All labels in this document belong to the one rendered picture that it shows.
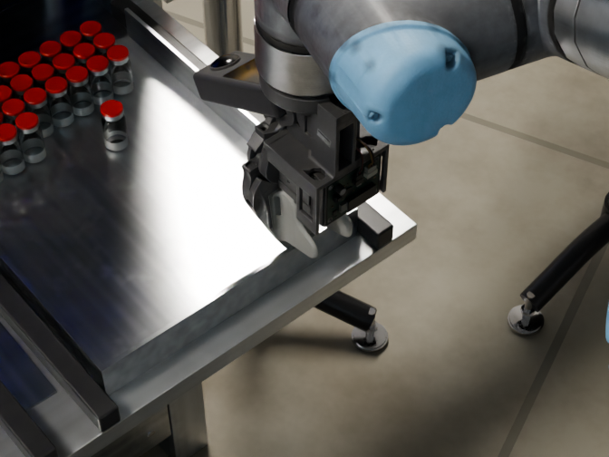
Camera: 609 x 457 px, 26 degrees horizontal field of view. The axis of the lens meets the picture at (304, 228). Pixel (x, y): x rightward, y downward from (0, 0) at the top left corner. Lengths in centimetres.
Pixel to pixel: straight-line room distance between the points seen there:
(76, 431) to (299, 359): 113
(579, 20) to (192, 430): 132
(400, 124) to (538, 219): 159
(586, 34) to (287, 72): 22
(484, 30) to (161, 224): 45
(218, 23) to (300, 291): 67
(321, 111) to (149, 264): 27
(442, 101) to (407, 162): 164
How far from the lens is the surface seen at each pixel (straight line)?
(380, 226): 112
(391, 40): 76
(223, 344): 107
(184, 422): 196
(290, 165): 96
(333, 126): 91
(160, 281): 111
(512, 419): 210
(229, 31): 172
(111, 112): 119
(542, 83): 260
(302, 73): 89
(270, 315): 109
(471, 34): 79
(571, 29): 79
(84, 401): 103
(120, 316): 109
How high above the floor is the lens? 175
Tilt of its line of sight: 49 degrees down
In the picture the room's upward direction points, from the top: straight up
